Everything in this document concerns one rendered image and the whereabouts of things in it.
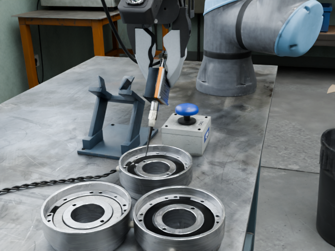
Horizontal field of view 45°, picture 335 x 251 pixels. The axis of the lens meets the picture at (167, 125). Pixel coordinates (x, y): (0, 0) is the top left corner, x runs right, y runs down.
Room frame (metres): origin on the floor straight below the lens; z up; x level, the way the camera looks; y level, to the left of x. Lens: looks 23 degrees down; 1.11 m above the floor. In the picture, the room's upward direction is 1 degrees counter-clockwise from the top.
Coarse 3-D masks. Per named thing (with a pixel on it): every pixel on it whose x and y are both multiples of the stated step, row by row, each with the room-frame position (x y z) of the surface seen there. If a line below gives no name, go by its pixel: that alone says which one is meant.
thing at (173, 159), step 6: (144, 156) 0.54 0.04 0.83; (150, 156) 0.54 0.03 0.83; (156, 156) 0.54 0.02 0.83; (162, 156) 0.54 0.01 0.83; (168, 156) 0.54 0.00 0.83; (132, 162) 0.52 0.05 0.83; (138, 162) 0.52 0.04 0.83; (174, 162) 0.52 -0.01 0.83; (180, 162) 0.52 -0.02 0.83; (132, 168) 0.50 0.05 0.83; (180, 168) 0.50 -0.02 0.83; (138, 174) 0.49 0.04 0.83; (174, 174) 0.49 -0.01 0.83
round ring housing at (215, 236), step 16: (160, 192) 0.43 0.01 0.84; (176, 192) 0.43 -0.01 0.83; (192, 192) 0.43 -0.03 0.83; (208, 192) 0.42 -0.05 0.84; (144, 208) 0.40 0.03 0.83; (176, 208) 0.40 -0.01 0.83; (192, 208) 0.41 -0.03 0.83; (224, 208) 0.38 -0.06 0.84; (160, 224) 0.37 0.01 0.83; (176, 224) 0.40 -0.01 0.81; (192, 224) 0.40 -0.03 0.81; (224, 224) 0.37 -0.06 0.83; (144, 240) 0.35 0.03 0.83; (160, 240) 0.34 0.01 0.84; (176, 240) 0.33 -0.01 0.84; (192, 240) 0.33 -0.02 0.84; (208, 240) 0.34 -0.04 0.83
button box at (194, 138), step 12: (168, 120) 0.65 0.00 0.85; (180, 120) 0.63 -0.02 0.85; (192, 120) 0.63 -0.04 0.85; (204, 120) 0.64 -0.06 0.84; (168, 132) 0.61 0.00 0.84; (180, 132) 0.60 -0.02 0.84; (192, 132) 0.60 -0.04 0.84; (204, 132) 0.61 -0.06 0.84; (168, 144) 0.61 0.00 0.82; (180, 144) 0.60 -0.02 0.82; (192, 144) 0.60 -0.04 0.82; (204, 144) 0.61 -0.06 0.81
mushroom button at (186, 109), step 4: (180, 104) 0.65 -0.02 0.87; (184, 104) 0.64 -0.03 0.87; (188, 104) 0.64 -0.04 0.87; (192, 104) 0.64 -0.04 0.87; (176, 108) 0.63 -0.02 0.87; (180, 108) 0.63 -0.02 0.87; (184, 108) 0.63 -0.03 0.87; (188, 108) 0.63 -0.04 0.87; (192, 108) 0.63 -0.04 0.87; (196, 108) 0.63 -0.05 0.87; (176, 112) 0.63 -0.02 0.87; (180, 112) 0.62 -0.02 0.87; (184, 112) 0.62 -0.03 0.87; (188, 112) 0.62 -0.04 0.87; (192, 112) 0.62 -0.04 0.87; (196, 112) 0.62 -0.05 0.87; (184, 116) 0.63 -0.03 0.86; (188, 116) 0.63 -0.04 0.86; (184, 120) 0.63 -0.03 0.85; (188, 120) 0.63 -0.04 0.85
